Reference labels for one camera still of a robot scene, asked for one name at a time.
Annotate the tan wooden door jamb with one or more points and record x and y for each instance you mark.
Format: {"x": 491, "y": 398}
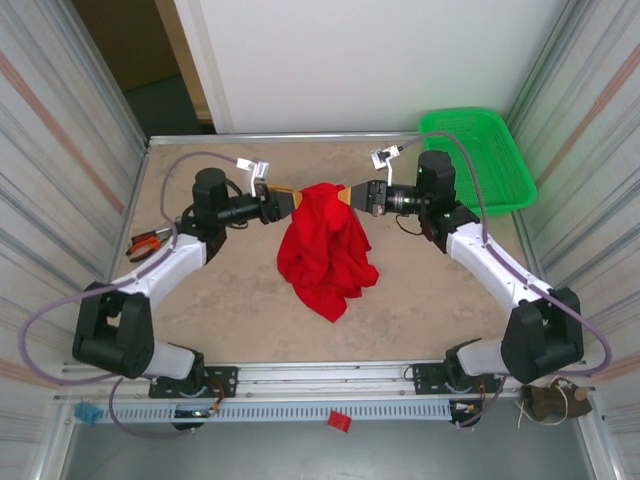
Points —
{"x": 185, "y": 60}

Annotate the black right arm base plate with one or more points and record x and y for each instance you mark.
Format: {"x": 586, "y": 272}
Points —
{"x": 425, "y": 377}

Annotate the red t-shirt with bear print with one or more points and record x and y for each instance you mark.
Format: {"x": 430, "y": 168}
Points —
{"x": 320, "y": 250}

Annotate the wide aluminium extrusion rail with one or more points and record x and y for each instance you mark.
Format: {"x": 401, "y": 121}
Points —
{"x": 325, "y": 375}

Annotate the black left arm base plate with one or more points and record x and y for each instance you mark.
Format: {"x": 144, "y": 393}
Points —
{"x": 225, "y": 380}

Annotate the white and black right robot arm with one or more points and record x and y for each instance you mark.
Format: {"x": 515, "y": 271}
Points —
{"x": 500, "y": 270}

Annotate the small red plastic block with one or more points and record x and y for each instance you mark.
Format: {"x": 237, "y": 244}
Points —
{"x": 340, "y": 421}

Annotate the brown wooden board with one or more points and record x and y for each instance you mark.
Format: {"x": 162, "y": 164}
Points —
{"x": 130, "y": 40}

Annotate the green plastic basket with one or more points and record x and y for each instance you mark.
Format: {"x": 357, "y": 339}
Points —
{"x": 480, "y": 165}

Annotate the thin aluminium edge rail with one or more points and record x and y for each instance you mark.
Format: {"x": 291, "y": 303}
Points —
{"x": 530, "y": 252}
{"x": 134, "y": 200}
{"x": 280, "y": 136}

